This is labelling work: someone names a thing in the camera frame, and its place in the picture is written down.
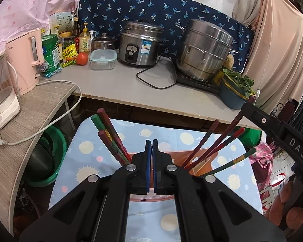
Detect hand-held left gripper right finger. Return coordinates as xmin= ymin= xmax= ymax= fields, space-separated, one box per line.
xmin=153 ymin=140 xmax=286 ymax=242

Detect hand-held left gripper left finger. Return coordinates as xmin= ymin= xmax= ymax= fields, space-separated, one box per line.
xmin=19 ymin=140 xmax=152 ymax=242

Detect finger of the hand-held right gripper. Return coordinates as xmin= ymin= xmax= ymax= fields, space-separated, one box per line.
xmin=241 ymin=102 xmax=286 ymax=138

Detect pink plastic utensil holder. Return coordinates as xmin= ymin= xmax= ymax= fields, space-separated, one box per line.
xmin=127 ymin=151 xmax=214 ymax=202

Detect green chopstick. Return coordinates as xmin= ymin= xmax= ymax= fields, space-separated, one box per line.
xmin=204 ymin=148 xmax=257 ymax=177
xmin=90 ymin=114 xmax=127 ymax=165

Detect person's right hand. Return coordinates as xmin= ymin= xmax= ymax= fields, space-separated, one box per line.
xmin=264 ymin=181 xmax=303 ymax=232

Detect green plastic bag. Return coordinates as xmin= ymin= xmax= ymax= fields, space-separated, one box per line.
xmin=239 ymin=127 xmax=263 ymax=148

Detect dark blue basin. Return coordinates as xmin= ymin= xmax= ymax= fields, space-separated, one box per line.
xmin=218 ymin=74 xmax=257 ymax=110

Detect pink floral bag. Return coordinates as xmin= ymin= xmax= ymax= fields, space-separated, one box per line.
xmin=249 ymin=142 xmax=275 ymax=185

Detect leafy greens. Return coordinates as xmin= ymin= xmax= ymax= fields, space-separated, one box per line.
xmin=222 ymin=69 xmax=256 ymax=98

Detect blue spotted tablecloth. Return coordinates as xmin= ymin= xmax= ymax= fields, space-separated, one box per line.
xmin=48 ymin=118 xmax=264 ymax=242

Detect peach curtain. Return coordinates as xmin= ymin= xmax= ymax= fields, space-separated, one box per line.
xmin=232 ymin=0 xmax=303 ymax=115

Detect black induction cooktop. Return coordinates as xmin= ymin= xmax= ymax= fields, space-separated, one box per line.
xmin=177 ymin=72 xmax=222 ymax=94

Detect large steel steamer pot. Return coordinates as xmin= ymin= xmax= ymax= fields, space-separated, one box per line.
xmin=175 ymin=18 xmax=240 ymax=82

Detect green plastic basin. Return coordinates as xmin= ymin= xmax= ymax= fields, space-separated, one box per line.
xmin=28 ymin=126 xmax=68 ymax=188

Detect dark metal pot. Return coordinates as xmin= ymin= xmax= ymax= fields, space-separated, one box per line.
xmin=28 ymin=141 xmax=55 ymax=179

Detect glass food container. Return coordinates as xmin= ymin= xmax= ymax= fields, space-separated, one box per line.
xmin=89 ymin=49 xmax=118 ymax=71

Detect steel rice cooker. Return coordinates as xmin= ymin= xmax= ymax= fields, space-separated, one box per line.
xmin=118 ymin=20 xmax=165 ymax=68

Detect red tomato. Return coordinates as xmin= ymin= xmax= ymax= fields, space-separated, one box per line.
xmin=76 ymin=52 xmax=89 ymax=66

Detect small steel pot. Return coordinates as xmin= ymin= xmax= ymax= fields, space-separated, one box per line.
xmin=91 ymin=33 xmax=117 ymax=51

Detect blue packet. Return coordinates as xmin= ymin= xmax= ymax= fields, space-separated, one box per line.
xmin=42 ymin=67 xmax=62 ymax=78

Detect yellow snack packet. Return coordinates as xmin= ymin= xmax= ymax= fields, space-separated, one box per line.
xmin=63 ymin=43 xmax=78 ymax=62

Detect yellow liquid bottle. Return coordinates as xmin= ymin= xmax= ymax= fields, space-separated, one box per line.
xmin=79 ymin=23 xmax=92 ymax=54

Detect glass jar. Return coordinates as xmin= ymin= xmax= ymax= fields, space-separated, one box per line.
xmin=62 ymin=37 xmax=76 ymax=48

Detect green can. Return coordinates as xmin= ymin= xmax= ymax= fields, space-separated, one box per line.
xmin=41 ymin=33 xmax=62 ymax=71

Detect navy leaf-print cloth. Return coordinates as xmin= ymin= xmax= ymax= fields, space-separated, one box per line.
xmin=77 ymin=0 xmax=255 ymax=72

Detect white blender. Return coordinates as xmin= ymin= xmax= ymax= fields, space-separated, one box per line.
xmin=0 ymin=50 xmax=21 ymax=130

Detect dark sauce bottle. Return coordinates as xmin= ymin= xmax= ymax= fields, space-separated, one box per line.
xmin=72 ymin=17 xmax=81 ymax=37

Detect pink electric kettle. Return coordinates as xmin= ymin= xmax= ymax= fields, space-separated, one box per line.
xmin=5 ymin=28 xmax=47 ymax=96

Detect white and green carton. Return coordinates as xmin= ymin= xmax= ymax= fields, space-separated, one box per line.
xmin=49 ymin=11 xmax=74 ymax=35

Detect pink dotted sheet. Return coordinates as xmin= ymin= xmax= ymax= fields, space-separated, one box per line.
xmin=0 ymin=0 xmax=109 ymax=59

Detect black power cord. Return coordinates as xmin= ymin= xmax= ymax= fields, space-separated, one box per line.
xmin=136 ymin=55 xmax=179 ymax=90

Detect white power cord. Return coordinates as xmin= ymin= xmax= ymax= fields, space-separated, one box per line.
xmin=0 ymin=79 xmax=83 ymax=147

